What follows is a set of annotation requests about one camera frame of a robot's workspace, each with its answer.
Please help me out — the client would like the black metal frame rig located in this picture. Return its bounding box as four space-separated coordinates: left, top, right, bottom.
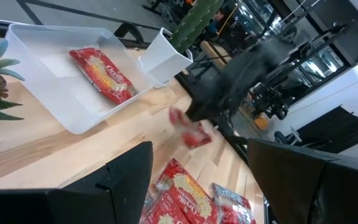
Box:
250 20 358 121

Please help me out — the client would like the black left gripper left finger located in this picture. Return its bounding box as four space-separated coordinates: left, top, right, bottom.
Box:
0 141 154 224

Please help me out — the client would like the wooden bench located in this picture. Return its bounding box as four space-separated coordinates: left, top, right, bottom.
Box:
200 40 233 70

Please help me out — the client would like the white square planter pot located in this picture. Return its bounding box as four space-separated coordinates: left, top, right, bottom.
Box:
138 27 194 85

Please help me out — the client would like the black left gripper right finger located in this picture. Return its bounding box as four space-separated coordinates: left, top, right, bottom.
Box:
247 138 358 224

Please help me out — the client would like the red popcorn bag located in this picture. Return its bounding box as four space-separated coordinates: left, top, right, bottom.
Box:
68 47 139 105
209 182 258 224
139 192 193 224
168 106 214 150
153 158 221 224

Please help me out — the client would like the person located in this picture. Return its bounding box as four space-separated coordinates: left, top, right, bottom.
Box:
206 10 227 35

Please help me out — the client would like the green cactus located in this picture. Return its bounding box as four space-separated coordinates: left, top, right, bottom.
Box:
169 0 225 54

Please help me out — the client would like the translucent plastic bin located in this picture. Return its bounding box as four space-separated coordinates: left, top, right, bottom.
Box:
3 22 155 135

